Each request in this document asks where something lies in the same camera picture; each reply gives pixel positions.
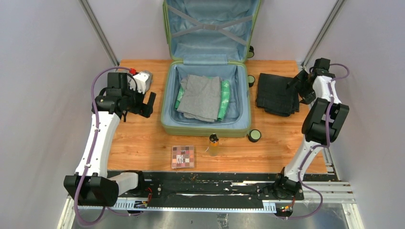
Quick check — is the black cloth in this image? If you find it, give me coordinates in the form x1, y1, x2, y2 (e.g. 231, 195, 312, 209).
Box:
256, 73, 300, 117

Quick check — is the grey cloth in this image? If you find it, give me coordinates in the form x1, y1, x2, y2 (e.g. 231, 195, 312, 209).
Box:
176, 74, 222, 122

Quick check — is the eyeshadow palette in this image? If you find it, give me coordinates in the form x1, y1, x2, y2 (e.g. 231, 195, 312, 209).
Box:
171, 145, 196, 169

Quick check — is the green white patterned cloth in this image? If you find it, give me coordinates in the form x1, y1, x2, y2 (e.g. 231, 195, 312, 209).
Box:
174, 78, 231, 121

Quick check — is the amber bottle black cap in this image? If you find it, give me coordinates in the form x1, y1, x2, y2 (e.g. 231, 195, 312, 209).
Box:
208, 134, 219, 156

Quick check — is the green suitcase blue lining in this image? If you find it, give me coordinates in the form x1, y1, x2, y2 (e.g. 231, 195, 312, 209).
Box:
160, 0, 261, 137

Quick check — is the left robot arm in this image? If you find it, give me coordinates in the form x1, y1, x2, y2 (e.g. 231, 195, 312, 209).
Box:
64, 69, 156, 207

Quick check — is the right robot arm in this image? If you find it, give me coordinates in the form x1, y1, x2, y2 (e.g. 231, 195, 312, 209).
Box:
270, 58, 350, 199

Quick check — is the crumpled grey-green cloth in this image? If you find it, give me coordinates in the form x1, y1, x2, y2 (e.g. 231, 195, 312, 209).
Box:
126, 70, 153, 114

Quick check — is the green suitcase wheel middle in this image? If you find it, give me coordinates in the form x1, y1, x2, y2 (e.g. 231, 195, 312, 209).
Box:
247, 75, 256, 88

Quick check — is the green suitcase wheel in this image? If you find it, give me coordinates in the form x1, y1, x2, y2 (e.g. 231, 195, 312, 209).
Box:
246, 46, 255, 59
247, 129, 262, 143
247, 75, 256, 88

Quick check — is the green suitcase wheel rear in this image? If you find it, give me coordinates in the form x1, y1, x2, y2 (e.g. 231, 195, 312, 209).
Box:
246, 46, 255, 59

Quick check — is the green suitcase wheel front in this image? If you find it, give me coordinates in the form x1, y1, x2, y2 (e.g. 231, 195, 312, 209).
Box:
247, 129, 262, 143

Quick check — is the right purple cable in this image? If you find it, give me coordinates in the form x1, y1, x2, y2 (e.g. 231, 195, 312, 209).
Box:
278, 63, 350, 220

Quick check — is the purple cable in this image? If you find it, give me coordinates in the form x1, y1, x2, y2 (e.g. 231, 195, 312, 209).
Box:
73, 66, 137, 227
278, 63, 350, 220

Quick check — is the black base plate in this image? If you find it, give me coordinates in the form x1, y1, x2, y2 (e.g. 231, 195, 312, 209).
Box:
121, 172, 304, 209

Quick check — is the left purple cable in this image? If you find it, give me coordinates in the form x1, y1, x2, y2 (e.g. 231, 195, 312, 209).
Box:
73, 66, 137, 227

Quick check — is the aluminium frame rail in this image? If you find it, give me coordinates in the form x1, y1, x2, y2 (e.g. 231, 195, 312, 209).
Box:
58, 180, 364, 229

